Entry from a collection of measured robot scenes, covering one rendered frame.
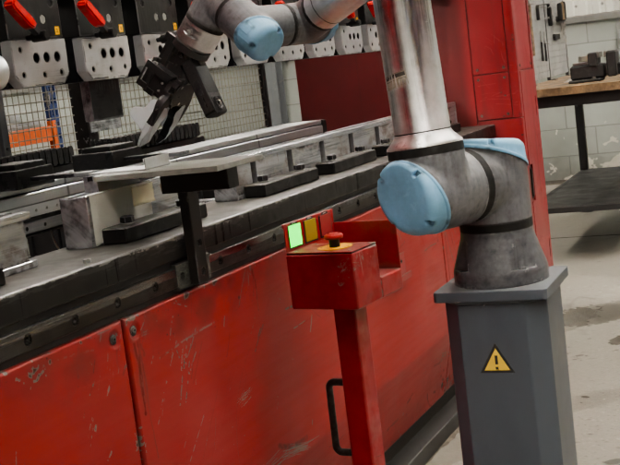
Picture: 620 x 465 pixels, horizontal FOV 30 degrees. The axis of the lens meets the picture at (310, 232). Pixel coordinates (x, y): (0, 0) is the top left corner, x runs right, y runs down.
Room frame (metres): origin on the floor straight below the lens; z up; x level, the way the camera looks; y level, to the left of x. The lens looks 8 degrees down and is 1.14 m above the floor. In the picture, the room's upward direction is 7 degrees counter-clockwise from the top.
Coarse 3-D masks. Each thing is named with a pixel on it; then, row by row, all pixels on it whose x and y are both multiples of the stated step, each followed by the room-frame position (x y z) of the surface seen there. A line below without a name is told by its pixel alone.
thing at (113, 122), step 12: (84, 84) 2.18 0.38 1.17; (96, 84) 2.20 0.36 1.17; (108, 84) 2.23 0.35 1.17; (84, 96) 2.18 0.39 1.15; (96, 96) 2.19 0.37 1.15; (108, 96) 2.23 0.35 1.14; (120, 96) 2.26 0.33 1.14; (84, 108) 2.18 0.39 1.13; (96, 108) 2.19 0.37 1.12; (108, 108) 2.22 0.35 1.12; (120, 108) 2.26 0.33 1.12; (96, 120) 2.18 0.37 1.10; (108, 120) 2.23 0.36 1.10; (120, 120) 2.27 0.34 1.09
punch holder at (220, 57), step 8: (176, 0) 2.49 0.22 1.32; (184, 0) 2.48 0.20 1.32; (192, 0) 2.50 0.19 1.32; (176, 8) 2.49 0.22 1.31; (184, 8) 2.48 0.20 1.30; (184, 16) 2.48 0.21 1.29; (224, 40) 2.60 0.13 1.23; (216, 48) 2.56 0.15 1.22; (224, 48) 2.59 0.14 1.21; (216, 56) 2.55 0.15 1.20; (224, 56) 2.59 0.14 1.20; (208, 64) 2.52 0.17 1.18; (216, 64) 2.55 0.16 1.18; (224, 64) 2.58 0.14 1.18
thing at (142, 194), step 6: (138, 186) 2.24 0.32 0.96; (144, 186) 2.26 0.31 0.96; (150, 186) 2.28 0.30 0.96; (132, 192) 2.22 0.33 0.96; (138, 192) 2.24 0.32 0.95; (144, 192) 2.26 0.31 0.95; (150, 192) 2.28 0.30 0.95; (138, 198) 2.23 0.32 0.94; (144, 198) 2.25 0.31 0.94; (150, 198) 2.27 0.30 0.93; (138, 204) 2.23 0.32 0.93
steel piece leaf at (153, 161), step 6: (156, 156) 2.18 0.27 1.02; (162, 156) 2.20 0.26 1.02; (168, 156) 2.22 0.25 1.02; (150, 162) 2.16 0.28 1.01; (156, 162) 2.18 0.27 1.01; (162, 162) 2.20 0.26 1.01; (168, 162) 2.22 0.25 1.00; (126, 168) 2.23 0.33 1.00; (132, 168) 2.21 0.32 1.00; (138, 168) 2.18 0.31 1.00; (144, 168) 2.16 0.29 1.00; (150, 168) 2.16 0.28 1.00
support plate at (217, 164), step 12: (240, 156) 2.19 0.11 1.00; (252, 156) 2.15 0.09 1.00; (156, 168) 2.15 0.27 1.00; (168, 168) 2.11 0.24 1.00; (180, 168) 2.07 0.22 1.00; (192, 168) 2.04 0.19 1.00; (204, 168) 2.03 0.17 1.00; (216, 168) 2.02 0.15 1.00; (228, 168) 2.06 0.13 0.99; (96, 180) 2.13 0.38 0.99; (108, 180) 2.12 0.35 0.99
